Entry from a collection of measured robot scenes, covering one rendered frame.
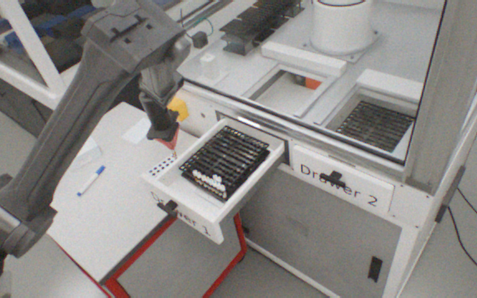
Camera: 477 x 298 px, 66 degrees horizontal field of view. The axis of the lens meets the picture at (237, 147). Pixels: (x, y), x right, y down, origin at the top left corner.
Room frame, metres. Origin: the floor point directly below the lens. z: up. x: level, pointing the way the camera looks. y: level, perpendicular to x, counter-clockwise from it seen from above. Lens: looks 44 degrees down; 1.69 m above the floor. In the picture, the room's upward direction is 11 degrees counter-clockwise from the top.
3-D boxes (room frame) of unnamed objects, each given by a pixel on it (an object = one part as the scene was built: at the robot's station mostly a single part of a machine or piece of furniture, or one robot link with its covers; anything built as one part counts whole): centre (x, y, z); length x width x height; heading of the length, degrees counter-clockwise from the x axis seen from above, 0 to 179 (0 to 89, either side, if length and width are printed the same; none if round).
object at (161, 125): (0.79, 0.19, 1.08); 0.10 x 0.07 x 0.07; 160
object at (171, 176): (0.80, 0.04, 0.86); 0.40 x 0.26 x 0.06; 133
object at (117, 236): (0.96, 0.46, 0.38); 0.62 x 0.58 x 0.76; 43
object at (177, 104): (1.10, 0.19, 0.88); 0.07 x 0.05 x 0.07; 43
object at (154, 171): (0.89, 0.25, 0.78); 0.12 x 0.08 x 0.04; 124
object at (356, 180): (0.64, -0.26, 0.87); 0.29 x 0.02 x 0.11; 43
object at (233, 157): (0.79, 0.04, 0.87); 0.22 x 0.18 x 0.06; 133
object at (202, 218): (0.65, 0.19, 0.87); 0.29 x 0.02 x 0.11; 43
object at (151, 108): (0.80, 0.19, 1.14); 0.07 x 0.06 x 0.07; 141
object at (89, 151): (1.07, 0.58, 0.79); 0.13 x 0.09 x 0.05; 118
